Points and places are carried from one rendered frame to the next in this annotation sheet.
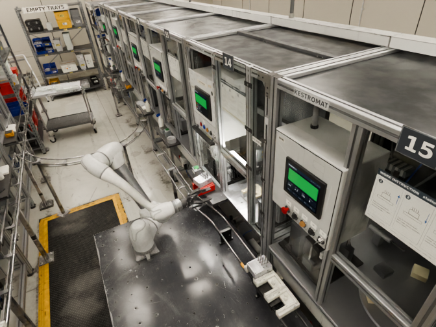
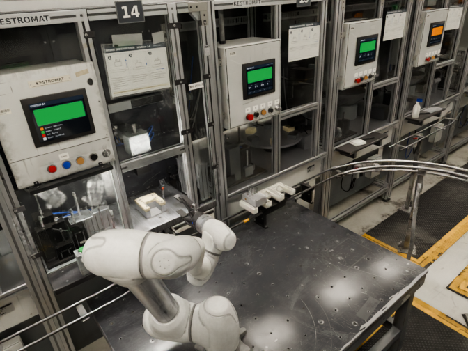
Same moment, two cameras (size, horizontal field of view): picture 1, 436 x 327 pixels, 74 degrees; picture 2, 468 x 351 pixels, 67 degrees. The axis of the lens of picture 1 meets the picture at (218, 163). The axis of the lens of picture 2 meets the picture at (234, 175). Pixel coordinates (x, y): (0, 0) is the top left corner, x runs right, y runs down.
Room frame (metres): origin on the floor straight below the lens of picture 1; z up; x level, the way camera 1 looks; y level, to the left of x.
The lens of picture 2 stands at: (1.63, 1.65, 2.05)
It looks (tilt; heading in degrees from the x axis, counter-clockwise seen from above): 27 degrees down; 258
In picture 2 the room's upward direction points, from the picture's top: 3 degrees counter-clockwise
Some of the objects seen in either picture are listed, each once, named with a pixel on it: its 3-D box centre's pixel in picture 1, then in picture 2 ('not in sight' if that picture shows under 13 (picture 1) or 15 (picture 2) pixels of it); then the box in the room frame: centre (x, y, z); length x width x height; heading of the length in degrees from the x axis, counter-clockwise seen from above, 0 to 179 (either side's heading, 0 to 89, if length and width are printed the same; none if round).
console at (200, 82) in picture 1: (216, 102); (49, 119); (2.10, -0.03, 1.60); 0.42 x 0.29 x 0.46; 25
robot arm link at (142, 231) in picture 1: (141, 233); (216, 322); (1.52, 0.61, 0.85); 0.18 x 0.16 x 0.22; 157
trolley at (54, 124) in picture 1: (65, 109); not in sight; (5.01, 2.68, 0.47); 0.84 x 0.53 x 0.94; 109
